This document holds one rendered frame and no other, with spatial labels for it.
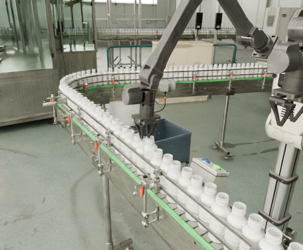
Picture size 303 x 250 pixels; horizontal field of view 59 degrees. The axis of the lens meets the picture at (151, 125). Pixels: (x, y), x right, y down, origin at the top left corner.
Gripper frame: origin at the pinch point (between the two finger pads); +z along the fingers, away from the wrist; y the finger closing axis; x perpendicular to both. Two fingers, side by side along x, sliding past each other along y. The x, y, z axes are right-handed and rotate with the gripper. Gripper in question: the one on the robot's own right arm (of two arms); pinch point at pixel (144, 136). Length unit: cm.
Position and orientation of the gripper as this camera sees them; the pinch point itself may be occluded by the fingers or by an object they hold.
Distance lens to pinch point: 110.9
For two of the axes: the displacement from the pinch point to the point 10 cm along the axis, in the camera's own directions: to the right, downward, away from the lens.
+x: 5.5, 3.3, -7.7
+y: -8.3, 1.3, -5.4
